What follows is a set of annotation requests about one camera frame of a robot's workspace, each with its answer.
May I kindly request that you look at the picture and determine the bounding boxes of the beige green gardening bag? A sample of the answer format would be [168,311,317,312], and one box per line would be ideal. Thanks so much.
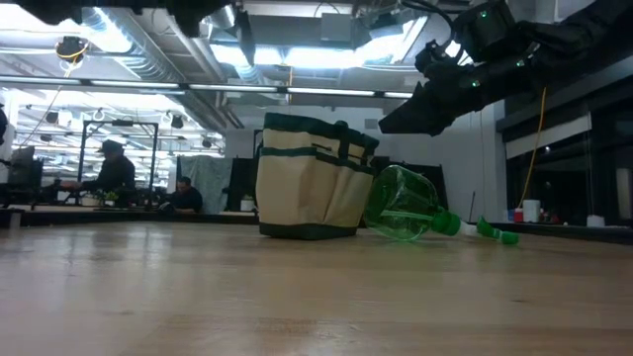
[255,112,381,241]

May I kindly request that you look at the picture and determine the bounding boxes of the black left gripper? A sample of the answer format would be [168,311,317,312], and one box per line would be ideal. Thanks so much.
[165,0,256,68]

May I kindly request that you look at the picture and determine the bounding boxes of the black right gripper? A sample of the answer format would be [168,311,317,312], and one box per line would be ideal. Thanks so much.
[378,29,545,137]

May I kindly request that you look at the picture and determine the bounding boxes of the green plastic spray bottle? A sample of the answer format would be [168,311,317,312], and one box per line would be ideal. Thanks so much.
[363,164,520,246]

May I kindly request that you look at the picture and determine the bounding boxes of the yellow black ceiling cord reel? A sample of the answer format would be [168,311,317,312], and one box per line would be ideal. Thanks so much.
[53,35,91,66]

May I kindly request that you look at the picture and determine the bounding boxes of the grey tarp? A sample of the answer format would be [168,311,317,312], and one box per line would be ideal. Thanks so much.
[176,154,234,215]

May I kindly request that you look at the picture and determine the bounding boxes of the black robot station frame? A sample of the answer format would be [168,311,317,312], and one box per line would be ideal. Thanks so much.
[77,120,160,210]

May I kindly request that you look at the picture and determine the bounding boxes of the white bucket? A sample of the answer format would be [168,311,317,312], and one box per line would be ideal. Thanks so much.
[522,199,542,224]

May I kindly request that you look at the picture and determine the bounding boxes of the person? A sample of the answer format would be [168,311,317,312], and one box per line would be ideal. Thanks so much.
[61,139,137,208]
[162,176,205,215]

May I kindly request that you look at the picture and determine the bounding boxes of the yellow cable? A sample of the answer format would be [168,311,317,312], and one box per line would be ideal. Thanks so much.
[517,86,548,210]

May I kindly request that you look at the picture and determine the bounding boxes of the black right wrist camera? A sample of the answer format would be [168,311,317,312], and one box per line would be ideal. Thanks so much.
[452,0,518,64]

